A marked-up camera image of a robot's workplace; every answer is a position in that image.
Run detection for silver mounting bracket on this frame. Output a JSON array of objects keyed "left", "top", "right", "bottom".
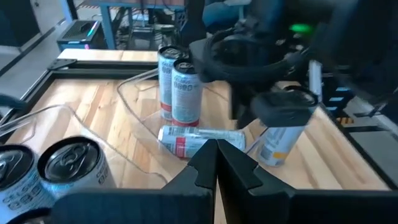
[{"left": 308, "top": 60, "right": 323, "bottom": 102}]

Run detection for white can yellow band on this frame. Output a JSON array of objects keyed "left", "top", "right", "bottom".
[
  {"left": 254, "top": 85, "right": 318, "bottom": 167},
  {"left": 0, "top": 144, "right": 57, "bottom": 224},
  {"left": 36, "top": 136, "right": 118, "bottom": 200}
]

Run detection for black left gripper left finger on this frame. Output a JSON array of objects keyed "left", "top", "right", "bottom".
[{"left": 51, "top": 138, "right": 218, "bottom": 224}]

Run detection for white can blue band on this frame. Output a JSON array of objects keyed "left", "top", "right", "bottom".
[{"left": 157, "top": 124, "right": 247, "bottom": 159}]

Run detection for white Celsius soda can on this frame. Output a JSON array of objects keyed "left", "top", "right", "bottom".
[{"left": 170, "top": 58, "right": 205, "bottom": 128}]

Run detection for white can pink band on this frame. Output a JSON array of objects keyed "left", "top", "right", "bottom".
[{"left": 157, "top": 45, "right": 187, "bottom": 121}]

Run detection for black box hazard stripes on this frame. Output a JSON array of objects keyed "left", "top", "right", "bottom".
[{"left": 323, "top": 83, "right": 356, "bottom": 125}]

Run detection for black computer case RGB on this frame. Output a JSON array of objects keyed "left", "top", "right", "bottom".
[{"left": 57, "top": 20, "right": 102, "bottom": 50}]

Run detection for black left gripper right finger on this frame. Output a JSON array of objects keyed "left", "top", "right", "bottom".
[{"left": 216, "top": 139, "right": 398, "bottom": 224}]

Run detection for table with blue-grey legs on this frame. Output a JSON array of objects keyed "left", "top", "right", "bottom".
[{"left": 62, "top": 0, "right": 187, "bottom": 50}]

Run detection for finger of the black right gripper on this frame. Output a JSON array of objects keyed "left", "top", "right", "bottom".
[
  {"left": 229, "top": 82, "right": 259, "bottom": 130},
  {"left": 250, "top": 90, "right": 318, "bottom": 128}
]

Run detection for black partition panel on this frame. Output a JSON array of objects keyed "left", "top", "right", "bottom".
[{"left": 0, "top": 0, "right": 41, "bottom": 47}]

